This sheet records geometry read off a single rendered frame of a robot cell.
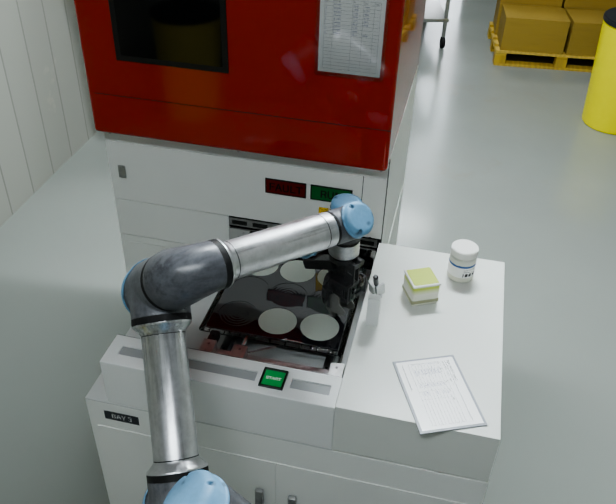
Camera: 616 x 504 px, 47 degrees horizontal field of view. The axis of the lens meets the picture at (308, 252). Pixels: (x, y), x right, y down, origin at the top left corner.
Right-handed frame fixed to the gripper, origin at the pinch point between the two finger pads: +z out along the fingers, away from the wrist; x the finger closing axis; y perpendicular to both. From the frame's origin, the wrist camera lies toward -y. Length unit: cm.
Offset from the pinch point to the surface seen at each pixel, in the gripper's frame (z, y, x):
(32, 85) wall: 36, -260, 53
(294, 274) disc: 1.3, -18.9, 4.9
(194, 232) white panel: 2, -55, -2
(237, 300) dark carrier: 1.3, -21.8, -14.0
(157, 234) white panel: 5, -66, -8
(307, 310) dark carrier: 1.3, -5.8, -3.6
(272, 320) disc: 1.3, -9.6, -12.9
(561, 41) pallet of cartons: 69, -134, 418
